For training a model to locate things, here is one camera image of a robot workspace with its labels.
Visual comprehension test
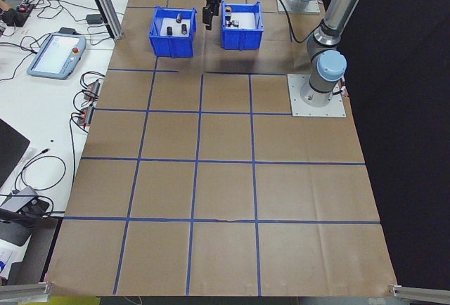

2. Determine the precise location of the blue bin with mixed parts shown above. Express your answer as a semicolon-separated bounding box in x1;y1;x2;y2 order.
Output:
220;1;265;52

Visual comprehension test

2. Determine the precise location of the blue bin with batteries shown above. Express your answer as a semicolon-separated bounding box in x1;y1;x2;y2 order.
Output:
148;6;198;59

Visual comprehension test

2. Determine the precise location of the white foam bin liner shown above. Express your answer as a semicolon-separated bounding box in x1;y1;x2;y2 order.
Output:
157;18;193;37
226;11;260;30

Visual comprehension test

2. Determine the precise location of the orange black usb device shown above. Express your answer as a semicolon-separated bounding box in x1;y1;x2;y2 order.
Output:
84;79;103;100
77;106;96;132

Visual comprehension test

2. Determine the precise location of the grey blue teach pendant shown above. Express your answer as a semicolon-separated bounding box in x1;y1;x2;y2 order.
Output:
27;32;88;81

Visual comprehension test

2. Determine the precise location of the black red electronics board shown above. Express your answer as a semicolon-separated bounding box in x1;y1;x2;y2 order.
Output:
8;1;36;27

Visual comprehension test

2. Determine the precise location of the white side table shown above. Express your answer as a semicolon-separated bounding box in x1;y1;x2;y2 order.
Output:
0;0;138;221

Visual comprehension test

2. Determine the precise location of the black fabric cover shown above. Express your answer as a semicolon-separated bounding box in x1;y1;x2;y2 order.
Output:
346;0;450;287

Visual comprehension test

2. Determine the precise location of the black laptop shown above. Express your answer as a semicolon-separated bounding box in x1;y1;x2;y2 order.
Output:
0;118;32;188

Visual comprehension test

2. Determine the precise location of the black adapter block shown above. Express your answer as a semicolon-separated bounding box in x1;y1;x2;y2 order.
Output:
20;197;52;218

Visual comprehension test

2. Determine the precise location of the grey usb hub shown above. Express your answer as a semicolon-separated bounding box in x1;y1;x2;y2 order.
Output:
0;186;39;214

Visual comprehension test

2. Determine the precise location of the grey black monitor stand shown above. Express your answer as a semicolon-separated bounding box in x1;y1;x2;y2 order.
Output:
0;209;38;249

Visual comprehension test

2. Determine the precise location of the white square base plate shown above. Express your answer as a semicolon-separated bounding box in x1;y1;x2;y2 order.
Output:
287;73;348;118
276;0;321;13

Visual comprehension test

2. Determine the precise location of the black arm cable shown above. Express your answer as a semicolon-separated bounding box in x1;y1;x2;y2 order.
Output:
270;0;321;44

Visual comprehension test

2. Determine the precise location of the aluminium profile post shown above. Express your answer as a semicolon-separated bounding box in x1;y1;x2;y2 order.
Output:
79;0;124;41

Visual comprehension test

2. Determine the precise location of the black looped cable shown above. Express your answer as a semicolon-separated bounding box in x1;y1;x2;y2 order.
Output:
13;148;68;193

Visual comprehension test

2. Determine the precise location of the aluminium frame rail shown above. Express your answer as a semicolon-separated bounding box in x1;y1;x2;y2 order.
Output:
0;281;53;301
388;283;450;299

